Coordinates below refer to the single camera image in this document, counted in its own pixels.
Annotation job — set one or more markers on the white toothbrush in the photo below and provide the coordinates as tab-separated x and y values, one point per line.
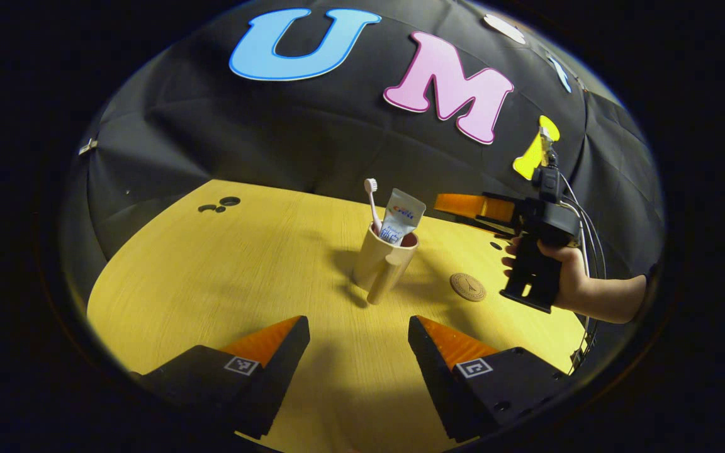
373	204

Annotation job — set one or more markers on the black backdrop cloth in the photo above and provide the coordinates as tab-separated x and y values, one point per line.
312	132

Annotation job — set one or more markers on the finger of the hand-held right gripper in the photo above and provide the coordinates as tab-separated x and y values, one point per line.
494	226
463	204

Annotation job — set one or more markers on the white toothpaste tube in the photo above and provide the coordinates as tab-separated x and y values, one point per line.
402	217

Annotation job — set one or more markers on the beige cup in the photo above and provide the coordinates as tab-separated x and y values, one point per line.
384	264

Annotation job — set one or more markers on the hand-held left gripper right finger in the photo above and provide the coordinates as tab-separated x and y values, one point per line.
432	365

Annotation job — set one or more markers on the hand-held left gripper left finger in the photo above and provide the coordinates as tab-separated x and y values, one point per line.
287	365

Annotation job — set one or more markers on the round brown coaster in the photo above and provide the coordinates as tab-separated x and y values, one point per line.
467	287

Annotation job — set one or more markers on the wooden desktop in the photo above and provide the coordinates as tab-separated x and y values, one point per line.
243	270

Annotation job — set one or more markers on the white cloth clip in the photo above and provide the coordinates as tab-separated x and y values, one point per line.
87	146

